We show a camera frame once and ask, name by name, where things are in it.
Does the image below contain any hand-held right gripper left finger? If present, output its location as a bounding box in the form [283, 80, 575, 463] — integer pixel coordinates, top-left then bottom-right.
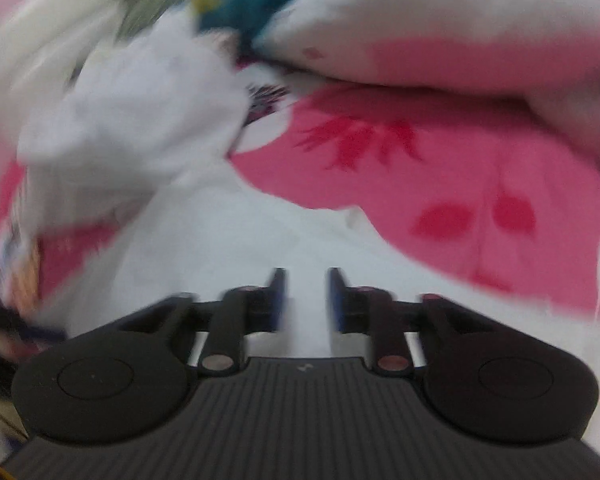
[116, 267, 287, 377]

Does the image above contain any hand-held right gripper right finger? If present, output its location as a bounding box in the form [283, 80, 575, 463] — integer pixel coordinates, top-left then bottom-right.
[327, 267, 488, 377]

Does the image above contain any white printed t-shirt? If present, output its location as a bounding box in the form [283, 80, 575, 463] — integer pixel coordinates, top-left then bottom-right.
[17, 22, 486, 361]

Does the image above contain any person's left forearm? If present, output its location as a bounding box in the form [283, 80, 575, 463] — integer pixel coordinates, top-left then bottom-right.
[0, 0, 193, 121]

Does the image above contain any pink floral blanket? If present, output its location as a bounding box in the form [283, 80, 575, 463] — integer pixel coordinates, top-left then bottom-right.
[230, 82, 600, 321]

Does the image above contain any pink printed garment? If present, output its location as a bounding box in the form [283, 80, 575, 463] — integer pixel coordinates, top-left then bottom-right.
[0, 160, 121, 311]

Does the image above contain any pink and white pillow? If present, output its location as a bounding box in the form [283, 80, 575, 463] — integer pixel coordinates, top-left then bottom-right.
[257, 0, 600, 181]

